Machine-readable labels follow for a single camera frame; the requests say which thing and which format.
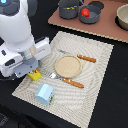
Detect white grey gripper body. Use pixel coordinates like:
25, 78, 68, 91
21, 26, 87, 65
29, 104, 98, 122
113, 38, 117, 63
0, 36, 51, 78

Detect yellow butter box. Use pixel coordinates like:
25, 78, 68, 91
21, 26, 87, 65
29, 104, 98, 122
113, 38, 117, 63
28, 69, 41, 81

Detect red toy tomato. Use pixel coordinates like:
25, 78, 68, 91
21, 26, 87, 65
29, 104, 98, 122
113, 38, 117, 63
81, 8, 89, 17

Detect small grey frying pan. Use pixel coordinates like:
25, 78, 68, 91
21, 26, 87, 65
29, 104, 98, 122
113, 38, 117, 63
79, 1, 104, 24

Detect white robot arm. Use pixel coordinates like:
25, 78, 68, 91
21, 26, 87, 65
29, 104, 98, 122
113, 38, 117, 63
0, 0, 51, 79

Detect round wooden plate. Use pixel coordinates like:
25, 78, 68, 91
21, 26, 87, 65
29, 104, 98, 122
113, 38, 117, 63
55, 55, 82, 78

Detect beige woven placemat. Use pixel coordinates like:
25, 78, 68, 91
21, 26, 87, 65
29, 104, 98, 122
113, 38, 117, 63
12, 31, 113, 128

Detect dark grey cooking pot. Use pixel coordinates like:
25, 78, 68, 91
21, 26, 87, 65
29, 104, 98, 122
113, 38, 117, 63
58, 0, 79, 19

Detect cream bowl on stove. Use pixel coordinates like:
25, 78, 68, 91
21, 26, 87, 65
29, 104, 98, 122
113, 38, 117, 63
117, 4, 128, 30

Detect wooden handled toy fork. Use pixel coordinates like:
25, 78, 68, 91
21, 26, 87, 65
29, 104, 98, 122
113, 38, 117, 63
43, 70, 84, 88

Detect wooden handled toy knife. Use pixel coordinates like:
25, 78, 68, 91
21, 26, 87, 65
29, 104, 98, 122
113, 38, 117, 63
57, 49, 96, 63

